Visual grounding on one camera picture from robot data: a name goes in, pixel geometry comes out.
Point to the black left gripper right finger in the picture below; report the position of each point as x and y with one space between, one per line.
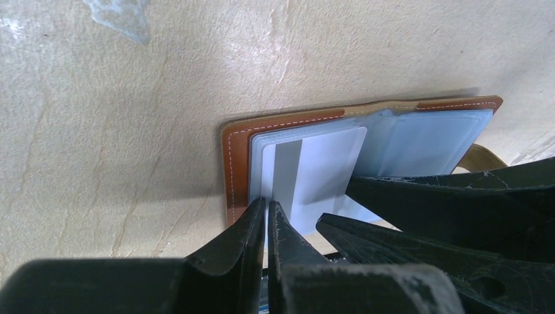
301 280

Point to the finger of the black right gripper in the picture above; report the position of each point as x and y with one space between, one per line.
486 282
509 211

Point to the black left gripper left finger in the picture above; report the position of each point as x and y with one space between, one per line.
223 276

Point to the white card with grey stripe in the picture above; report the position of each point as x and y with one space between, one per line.
307 170

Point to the brown leather card holder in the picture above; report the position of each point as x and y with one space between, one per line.
235 136

